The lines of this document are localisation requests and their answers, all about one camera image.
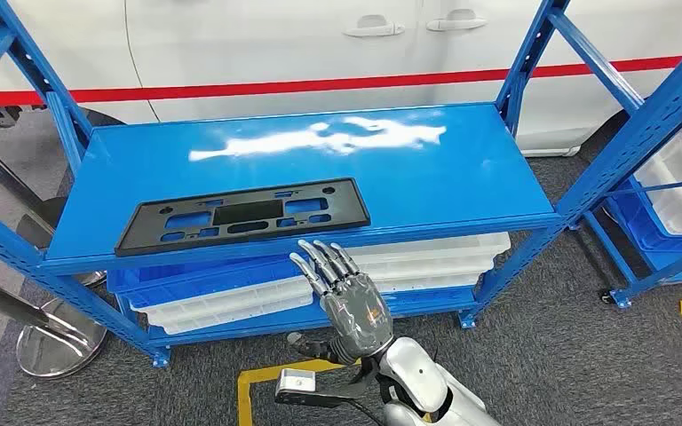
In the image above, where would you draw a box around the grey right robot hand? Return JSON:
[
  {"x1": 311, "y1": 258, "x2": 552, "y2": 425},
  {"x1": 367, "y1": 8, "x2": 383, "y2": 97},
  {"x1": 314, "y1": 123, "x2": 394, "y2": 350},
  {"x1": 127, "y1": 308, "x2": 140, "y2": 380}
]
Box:
[{"x1": 288, "y1": 238, "x2": 396, "y2": 367}]

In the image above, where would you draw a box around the white car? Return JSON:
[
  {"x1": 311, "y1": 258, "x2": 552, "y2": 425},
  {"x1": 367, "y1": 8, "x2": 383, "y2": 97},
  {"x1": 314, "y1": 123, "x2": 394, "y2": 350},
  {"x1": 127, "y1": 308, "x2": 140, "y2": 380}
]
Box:
[{"x1": 0, "y1": 0, "x2": 682, "y2": 159}]

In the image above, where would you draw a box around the chrome stanchion post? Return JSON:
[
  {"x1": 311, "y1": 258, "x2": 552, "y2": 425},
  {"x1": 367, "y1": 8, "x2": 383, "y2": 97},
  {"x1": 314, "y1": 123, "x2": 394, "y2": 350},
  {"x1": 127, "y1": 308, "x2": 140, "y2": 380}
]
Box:
[
  {"x1": 0, "y1": 267, "x2": 108, "y2": 379},
  {"x1": 0, "y1": 124, "x2": 108, "y2": 288}
]

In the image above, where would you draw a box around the red barrier belt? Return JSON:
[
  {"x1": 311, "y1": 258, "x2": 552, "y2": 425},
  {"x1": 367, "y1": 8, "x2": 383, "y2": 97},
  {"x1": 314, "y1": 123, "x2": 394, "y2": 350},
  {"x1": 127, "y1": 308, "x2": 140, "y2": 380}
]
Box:
[{"x1": 0, "y1": 54, "x2": 682, "y2": 109}]

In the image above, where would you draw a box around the black plastic frame part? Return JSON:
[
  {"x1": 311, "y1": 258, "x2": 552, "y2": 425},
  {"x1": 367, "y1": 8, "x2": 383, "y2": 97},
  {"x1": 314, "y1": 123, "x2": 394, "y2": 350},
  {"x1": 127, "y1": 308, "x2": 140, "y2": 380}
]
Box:
[{"x1": 114, "y1": 177, "x2": 373, "y2": 258}]

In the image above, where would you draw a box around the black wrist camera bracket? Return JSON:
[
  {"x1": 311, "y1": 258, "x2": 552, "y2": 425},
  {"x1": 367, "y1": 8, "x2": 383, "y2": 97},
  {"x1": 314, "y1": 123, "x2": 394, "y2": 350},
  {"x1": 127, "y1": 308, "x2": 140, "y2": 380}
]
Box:
[{"x1": 274, "y1": 375, "x2": 385, "y2": 411}]

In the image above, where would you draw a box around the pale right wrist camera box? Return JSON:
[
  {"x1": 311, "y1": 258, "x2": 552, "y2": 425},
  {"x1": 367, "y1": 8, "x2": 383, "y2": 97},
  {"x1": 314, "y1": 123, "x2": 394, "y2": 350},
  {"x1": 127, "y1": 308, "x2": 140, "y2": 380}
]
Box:
[{"x1": 274, "y1": 367, "x2": 317, "y2": 406}]

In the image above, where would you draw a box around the blue steel shelf rack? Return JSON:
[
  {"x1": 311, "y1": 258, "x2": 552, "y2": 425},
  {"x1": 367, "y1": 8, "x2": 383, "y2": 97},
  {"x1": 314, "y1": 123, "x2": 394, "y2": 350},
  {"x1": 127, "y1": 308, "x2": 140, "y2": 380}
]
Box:
[
  {"x1": 0, "y1": 0, "x2": 682, "y2": 370},
  {"x1": 579, "y1": 176, "x2": 682, "y2": 311}
]

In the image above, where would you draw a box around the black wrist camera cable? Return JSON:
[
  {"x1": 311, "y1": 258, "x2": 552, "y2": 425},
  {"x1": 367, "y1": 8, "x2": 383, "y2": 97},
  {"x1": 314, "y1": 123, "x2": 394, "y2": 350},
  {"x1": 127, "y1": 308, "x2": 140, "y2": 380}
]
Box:
[{"x1": 340, "y1": 397, "x2": 386, "y2": 426}]

